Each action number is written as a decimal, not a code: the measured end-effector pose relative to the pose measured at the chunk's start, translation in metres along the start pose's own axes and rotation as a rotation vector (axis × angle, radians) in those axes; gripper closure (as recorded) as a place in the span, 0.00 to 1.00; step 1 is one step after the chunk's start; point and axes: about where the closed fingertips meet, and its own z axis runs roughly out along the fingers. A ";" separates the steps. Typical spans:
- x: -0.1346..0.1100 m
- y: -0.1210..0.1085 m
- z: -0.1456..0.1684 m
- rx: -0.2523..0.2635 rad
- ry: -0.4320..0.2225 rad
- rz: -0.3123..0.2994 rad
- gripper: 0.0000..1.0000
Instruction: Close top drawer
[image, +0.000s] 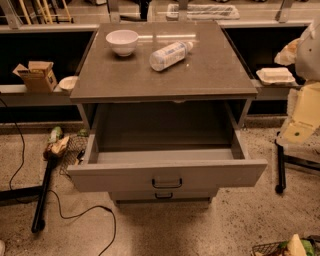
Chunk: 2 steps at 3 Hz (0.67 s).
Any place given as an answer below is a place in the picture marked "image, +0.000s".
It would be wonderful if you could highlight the black right table leg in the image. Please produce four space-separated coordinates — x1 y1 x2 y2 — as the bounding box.
275 142 320 194

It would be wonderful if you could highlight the wire basket bottom right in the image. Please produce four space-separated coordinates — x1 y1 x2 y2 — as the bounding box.
251 235 320 256

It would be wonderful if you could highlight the grey lower drawer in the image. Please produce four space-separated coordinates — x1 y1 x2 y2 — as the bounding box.
109 188 218 202

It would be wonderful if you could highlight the green bottle on floor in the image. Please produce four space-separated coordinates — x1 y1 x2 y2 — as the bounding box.
48 126 63 143

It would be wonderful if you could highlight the black left table leg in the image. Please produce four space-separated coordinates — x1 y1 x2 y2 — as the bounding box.
31 158 57 233

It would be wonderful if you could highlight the clear plastic bottle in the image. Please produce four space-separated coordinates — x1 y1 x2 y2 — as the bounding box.
149 42 193 72

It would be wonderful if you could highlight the white takeout container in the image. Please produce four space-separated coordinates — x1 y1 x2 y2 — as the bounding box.
256 67 295 85

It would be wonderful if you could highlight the black floor cable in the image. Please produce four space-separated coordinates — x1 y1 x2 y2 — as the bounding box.
0 98 117 256

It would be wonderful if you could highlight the black table leg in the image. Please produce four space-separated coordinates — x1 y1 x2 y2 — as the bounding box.
31 158 57 233
275 142 320 194

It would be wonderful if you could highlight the white bowl on cabinet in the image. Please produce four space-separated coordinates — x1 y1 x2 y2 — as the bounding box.
106 30 139 57

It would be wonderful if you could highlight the grey drawer cabinet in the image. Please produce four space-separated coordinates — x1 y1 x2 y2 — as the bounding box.
69 21 259 206

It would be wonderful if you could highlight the grey top drawer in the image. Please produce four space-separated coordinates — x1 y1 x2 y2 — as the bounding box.
68 101 267 194

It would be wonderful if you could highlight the small white bowl on shelf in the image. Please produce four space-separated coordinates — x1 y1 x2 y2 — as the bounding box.
59 76 78 92

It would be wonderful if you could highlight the yellow bag in basket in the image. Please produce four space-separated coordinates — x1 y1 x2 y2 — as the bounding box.
287 234 307 256

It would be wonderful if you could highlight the open cardboard box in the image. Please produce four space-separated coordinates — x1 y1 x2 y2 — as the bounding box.
13 61 57 93

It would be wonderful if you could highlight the grey drawer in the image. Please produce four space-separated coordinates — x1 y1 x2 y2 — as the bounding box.
68 101 267 194
109 188 218 202

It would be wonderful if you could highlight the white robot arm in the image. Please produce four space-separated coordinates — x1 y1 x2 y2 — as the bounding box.
274 18 320 145

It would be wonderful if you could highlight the brown snack bag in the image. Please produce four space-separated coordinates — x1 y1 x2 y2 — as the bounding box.
43 136 70 160

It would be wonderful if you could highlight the flat white tray background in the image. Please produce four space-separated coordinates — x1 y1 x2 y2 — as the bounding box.
166 4 240 21

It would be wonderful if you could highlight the wire mesh basket left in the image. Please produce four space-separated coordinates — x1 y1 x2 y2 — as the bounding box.
59 135 88 177

